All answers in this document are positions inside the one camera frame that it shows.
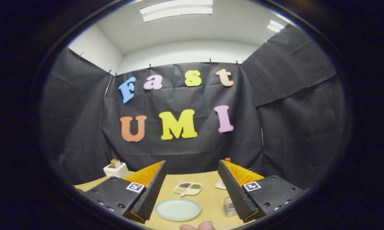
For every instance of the white toaster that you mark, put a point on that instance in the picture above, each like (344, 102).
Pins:
(117, 172)

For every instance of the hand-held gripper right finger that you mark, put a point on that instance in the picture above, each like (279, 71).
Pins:
(233, 191)

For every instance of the white square coaster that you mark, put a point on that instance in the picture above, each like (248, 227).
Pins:
(220, 184)

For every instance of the white divided dish with beans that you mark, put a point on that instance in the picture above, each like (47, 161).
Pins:
(188, 190)

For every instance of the long ceiling light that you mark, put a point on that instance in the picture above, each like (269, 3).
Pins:
(176, 9)

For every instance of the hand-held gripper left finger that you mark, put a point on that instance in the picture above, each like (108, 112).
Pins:
(152, 191)

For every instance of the small ceiling light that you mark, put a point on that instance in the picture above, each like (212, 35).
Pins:
(275, 25)

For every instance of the light green plate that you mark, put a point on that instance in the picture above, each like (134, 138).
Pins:
(177, 210)

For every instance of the toasted bread slice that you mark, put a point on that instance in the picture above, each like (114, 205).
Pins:
(115, 163)

